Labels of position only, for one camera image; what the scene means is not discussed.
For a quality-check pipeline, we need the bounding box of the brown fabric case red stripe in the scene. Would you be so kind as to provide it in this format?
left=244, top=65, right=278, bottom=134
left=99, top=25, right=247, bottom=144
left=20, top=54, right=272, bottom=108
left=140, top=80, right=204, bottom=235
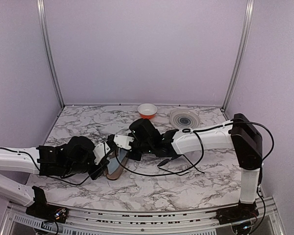
left=103, top=148, right=128, bottom=181

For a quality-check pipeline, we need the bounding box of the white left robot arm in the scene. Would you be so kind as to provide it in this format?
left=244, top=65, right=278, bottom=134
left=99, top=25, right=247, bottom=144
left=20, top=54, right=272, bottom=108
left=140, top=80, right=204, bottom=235
left=0, top=136, right=111, bottom=218

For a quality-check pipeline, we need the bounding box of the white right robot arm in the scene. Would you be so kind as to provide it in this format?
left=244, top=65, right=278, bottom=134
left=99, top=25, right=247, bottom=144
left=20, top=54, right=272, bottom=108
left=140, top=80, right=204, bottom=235
left=128, top=114, right=263, bottom=219

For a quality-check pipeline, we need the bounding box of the orange bowl with white inside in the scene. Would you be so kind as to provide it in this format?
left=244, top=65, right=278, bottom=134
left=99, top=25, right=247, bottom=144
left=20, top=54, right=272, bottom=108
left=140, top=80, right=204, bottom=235
left=137, top=103, right=158, bottom=119

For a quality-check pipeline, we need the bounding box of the white plate with blue spiral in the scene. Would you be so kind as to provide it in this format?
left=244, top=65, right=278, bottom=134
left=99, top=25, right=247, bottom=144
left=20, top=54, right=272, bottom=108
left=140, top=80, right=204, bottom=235
left=169, top=109, right=200, bottom=129

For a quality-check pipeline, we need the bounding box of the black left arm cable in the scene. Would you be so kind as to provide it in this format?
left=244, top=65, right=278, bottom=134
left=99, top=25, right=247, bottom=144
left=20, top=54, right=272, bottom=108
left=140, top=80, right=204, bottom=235
left=0, top=145, right=106, bottom=186

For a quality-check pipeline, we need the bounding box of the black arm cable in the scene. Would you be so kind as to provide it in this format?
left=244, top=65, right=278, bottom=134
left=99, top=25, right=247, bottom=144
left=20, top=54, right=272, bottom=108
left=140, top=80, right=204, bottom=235
left=0, top=145, right=106, bottom=186
left=115, top=119, right=275, bottom=218

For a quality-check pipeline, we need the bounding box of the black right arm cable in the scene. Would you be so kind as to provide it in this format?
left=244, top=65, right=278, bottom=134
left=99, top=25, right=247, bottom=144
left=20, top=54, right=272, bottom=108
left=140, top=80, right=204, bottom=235
left=115, top=119, right=275, bottom=218

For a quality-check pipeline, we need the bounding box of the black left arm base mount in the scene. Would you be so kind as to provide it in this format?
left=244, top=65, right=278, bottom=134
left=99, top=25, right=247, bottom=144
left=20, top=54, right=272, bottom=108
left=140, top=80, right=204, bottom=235
left=25, top=186, right=69, bottom=224

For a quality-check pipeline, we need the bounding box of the aluminium front frame rail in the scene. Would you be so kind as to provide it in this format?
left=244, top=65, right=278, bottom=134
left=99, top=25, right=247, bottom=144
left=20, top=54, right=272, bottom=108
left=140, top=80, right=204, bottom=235
left=0, top=197, right=285, bottom=235

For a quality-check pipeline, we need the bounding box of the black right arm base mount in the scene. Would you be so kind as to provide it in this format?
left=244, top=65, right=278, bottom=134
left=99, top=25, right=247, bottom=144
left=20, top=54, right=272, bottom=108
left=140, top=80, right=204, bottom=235
left=216, top=201, right=259, bottom=225

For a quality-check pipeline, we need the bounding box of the aluminium frame post left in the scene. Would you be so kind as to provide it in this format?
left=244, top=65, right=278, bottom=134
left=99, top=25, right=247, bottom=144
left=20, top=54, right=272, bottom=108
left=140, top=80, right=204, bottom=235
left=37, top=0, right=65, bottom=110

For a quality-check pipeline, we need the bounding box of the aluminium frame post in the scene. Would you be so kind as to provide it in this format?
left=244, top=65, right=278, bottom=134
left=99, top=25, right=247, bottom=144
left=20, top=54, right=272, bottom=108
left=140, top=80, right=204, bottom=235
left=221, top=0, right=255, bottom=113
left=37, top=0, right=65, bottom=110

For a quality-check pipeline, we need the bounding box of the aluminium frame post right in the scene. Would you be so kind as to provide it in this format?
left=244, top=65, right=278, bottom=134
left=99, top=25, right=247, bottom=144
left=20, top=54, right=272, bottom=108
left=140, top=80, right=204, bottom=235
left=221, top=0, right=255, bottom=113

